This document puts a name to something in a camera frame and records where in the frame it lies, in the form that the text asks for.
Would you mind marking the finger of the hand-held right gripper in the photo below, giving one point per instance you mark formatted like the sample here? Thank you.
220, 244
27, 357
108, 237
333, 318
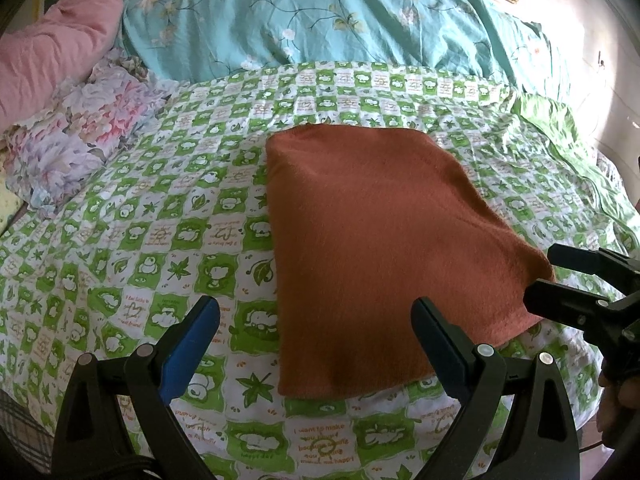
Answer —
560, 305
580, 260

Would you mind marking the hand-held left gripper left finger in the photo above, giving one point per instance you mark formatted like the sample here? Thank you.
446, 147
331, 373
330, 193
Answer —
195, 340

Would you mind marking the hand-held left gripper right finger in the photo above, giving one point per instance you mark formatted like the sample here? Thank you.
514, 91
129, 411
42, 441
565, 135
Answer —
440, 345

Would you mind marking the rust orange knit garment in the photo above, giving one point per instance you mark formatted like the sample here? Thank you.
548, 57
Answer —
375, 235

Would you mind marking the person's right hand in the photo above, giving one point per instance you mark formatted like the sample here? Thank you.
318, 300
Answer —
620, 415

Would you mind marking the plain green sheet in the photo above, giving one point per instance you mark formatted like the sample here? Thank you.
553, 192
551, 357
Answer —
565, 130

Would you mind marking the green checked printed bedsheet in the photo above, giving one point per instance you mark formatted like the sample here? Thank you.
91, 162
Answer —
175, 210

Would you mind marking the plaid mattress cover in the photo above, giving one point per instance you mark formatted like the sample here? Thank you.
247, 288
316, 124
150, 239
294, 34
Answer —
20, 425

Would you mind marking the yellow floral pillow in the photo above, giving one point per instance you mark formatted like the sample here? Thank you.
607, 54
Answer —
7, 210

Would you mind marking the pastel floral cloth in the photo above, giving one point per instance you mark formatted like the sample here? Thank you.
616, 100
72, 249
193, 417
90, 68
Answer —
75, 135

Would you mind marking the pink quilt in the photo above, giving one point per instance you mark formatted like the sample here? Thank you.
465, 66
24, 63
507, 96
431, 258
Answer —
60, 25

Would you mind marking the turquoise floral pillow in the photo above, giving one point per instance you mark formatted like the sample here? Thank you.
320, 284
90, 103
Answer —
300, 10

